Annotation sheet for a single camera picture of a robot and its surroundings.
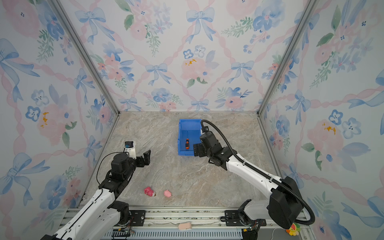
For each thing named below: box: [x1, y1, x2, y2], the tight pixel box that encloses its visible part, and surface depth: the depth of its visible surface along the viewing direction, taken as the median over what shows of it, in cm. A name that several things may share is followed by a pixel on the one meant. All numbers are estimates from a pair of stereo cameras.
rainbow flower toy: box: [285, 222, 301, 236], surface depth 71 cm
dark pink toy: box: [143, 186, 155, 197], surface depth 81 cm
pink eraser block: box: [178, 222, 192, 230], surface depth 72 cm
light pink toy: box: [163, 189, 172, 198], surface depth 82 cm
